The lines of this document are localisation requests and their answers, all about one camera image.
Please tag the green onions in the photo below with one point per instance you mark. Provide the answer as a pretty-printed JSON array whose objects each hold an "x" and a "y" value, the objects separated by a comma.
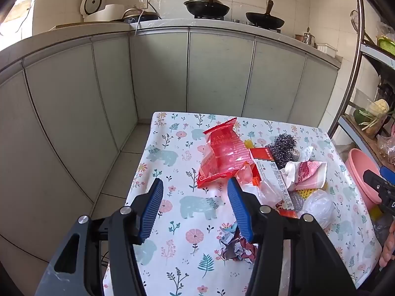
[{"x": 370, "y": 124}]

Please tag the gas stove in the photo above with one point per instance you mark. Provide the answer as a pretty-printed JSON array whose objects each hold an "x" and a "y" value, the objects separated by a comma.
[{"x": 234, "y": 21}]

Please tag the floral bear print tablecloth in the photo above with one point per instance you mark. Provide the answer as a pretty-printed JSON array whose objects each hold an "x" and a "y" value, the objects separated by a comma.
[{"x": 185, "y": 191}]

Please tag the green plastic basket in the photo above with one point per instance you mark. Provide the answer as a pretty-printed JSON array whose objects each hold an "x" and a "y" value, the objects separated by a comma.
[{"x": 387, "y": 44}]

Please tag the orange clear plastic wrapper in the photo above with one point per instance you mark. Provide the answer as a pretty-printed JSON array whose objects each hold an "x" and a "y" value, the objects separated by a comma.
[{"x": 248, "y": 175}]

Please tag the black wok with lid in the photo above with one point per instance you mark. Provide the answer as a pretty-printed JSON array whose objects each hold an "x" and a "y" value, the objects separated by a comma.
[{"x": 206, "y": 6}]

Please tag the cauliflower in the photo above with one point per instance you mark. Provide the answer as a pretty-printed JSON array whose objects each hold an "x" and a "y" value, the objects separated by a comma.
[{"x": 379, "y": 106}]

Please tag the small copper pot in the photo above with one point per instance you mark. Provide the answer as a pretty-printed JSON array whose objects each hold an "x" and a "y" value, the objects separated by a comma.
[{"x": 298, "y": 37}]

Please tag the white pink floral paper packet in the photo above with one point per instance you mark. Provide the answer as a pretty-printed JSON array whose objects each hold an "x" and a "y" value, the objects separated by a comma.
[{"x": 305, "y": 174}]

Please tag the printed paper ball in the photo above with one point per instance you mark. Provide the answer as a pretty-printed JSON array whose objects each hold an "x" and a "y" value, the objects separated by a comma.
[{"x": 236, "y": 246}]

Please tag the small yellow wrapper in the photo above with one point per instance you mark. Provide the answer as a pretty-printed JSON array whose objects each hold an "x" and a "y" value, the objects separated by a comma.
[{"x": 248, "y": 144}]

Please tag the yellow package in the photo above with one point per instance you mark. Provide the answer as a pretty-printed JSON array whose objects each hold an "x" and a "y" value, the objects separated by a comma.
[{"x": 376, "y": 214}]

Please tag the dark green vegetable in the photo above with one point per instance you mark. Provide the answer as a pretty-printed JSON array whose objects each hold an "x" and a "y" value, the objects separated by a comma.
[{"x": 359, "y": 115}]

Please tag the clear plastic vegetable container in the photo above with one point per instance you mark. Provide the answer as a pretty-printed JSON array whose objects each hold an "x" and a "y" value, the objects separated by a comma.
[{"x": 378, "y": 129}]

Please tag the person's right hand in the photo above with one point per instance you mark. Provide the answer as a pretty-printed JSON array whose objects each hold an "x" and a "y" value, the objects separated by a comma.
[{"x": 389, "y": 246}]

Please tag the red snack wrapper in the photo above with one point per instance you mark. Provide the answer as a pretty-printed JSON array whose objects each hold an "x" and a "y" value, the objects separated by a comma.
[{"x": 222, "y": 151}]

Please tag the red white carton box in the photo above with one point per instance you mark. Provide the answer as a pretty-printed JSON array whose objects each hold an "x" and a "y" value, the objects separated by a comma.
[{"x": 271, "y": 168}]

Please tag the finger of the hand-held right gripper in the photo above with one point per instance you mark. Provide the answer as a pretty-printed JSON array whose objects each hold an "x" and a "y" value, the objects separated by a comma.
[
  {"x": 375, "y": 182},
  {"x": 388, "y": 173}
]

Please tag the steel wool scourer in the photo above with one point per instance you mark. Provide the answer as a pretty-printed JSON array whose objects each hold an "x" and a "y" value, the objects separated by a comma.
[{"x": 282, "y": 146}]

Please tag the window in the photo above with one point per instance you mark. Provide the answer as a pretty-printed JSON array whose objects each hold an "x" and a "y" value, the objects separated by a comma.
[{"x": 18, "y": 9}]

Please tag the metal shelf rack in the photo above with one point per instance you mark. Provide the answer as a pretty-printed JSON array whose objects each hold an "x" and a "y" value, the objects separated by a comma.
[{"x": 359, "y": 21}]

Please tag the grey kitchen counter cabinets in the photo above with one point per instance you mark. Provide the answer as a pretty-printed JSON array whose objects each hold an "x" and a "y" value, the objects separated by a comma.
[{"x": 92, "y": 98}]

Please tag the white plastic bag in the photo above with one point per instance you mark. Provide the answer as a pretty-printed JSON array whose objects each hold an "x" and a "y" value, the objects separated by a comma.
[{"x": 319, "y": 208}]

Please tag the black open wok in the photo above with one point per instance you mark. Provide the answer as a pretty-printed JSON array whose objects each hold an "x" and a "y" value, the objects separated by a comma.
[{"x": 264, "y": 20}]

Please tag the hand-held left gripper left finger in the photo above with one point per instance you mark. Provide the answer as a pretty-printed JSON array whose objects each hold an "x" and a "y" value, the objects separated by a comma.
[{"x": 151, "y": 209}]

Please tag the metal kettle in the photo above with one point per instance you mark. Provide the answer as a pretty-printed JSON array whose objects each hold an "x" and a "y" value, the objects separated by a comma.
[{"x": 308, "y": 38}]

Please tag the small clear plastic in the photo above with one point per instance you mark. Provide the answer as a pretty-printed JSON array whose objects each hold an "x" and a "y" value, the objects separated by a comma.
[{"x": 306, "y": 154}]

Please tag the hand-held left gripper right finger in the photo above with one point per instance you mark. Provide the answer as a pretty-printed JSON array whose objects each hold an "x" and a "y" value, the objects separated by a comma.
[{"x": 240, "y": 209}]

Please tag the yellow foam net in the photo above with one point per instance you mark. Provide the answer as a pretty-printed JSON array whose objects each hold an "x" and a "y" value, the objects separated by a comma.
[{"x": 304, "y": 195}]

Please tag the white rectangular container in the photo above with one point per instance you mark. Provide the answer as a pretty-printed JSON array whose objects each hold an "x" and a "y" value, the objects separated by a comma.
[{"x": 325, "y": 50}]

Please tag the electric cooker with glass lid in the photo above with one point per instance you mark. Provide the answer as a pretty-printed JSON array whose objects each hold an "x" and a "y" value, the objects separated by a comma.
[{"x": 139, "y": 15}]

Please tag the black blender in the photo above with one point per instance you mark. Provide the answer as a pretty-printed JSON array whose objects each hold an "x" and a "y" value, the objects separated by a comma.
[{"x": 385, "y": 80}]

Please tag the grey metallic wrapper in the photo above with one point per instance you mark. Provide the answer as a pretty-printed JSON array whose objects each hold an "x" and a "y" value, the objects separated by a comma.
[{"x": 296, "y": 203}]

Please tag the pink plastic bucket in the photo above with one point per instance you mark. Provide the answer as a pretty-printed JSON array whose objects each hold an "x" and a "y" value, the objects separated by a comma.
[{"x": 359, "y": 175}]

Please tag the cardboard shelf liner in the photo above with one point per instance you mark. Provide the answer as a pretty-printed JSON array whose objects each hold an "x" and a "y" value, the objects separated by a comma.
[{"x": 361, "y": 135}]

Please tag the white rice cooker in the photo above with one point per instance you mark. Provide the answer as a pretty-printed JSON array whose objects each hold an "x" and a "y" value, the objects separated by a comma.
[{"x": 95, "y": 6}]

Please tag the metal strainer ladle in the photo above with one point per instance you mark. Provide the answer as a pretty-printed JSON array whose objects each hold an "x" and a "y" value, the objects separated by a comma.
[{"x": 356, "y": 18}]

